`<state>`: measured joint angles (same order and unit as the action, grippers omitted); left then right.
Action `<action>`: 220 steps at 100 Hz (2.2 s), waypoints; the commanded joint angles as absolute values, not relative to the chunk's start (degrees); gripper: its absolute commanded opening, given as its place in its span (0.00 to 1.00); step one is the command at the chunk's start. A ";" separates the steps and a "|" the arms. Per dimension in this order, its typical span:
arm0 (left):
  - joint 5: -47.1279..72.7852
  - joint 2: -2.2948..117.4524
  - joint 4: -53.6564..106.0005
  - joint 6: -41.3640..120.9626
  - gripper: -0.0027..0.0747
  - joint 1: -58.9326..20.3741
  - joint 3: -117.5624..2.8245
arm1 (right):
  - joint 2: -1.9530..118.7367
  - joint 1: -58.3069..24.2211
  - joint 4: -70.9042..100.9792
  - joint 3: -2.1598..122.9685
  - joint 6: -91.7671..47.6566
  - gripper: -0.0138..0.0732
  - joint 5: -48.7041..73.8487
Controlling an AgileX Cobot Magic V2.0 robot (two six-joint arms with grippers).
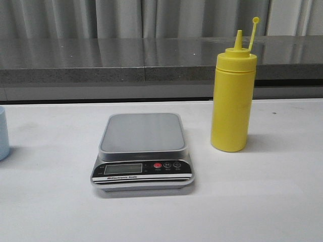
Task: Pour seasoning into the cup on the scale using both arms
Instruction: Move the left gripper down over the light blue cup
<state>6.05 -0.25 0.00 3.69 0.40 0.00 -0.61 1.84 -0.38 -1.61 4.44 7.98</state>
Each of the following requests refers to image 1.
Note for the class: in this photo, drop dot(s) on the yellow squeeze bottle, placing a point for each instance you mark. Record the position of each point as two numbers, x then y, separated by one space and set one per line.
232 97

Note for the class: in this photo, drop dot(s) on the light blue plastic cup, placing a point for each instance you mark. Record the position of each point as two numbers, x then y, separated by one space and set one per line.
4 138

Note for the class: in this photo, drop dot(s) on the silver digital kitchen scale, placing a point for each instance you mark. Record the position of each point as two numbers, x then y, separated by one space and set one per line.
143 151

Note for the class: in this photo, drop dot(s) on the grey stone counter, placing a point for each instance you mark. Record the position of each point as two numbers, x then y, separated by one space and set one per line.
162 69

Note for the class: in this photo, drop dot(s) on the grey curtain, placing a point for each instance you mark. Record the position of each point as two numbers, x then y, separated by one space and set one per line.
157 19

